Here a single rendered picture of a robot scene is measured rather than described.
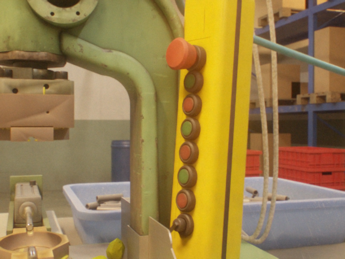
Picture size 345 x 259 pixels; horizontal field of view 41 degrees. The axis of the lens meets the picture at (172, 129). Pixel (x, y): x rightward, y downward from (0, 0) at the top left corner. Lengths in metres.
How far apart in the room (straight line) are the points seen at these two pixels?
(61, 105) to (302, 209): 0.57
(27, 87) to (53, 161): 8.30
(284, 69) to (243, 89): 7.69
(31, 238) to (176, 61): 0.32
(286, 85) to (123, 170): 3.13
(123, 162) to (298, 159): 3.75
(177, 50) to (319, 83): 6.41
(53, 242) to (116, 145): 6.91
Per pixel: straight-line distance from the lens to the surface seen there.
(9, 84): 0.57
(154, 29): 0.64
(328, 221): 1.00
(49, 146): 8.84
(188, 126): 0.58
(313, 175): 4.34
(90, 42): 0.62
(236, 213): 0.61
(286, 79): 8.30
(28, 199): 0.86
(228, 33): 0.60
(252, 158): 4.02
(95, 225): 0.82
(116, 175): 7.60
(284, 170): 4.64
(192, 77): 0.59
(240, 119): 0.60
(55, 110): 0.54
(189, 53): 0.57
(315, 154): 4.34
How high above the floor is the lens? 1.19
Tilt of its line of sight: 1 degrees down
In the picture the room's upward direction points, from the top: straight up
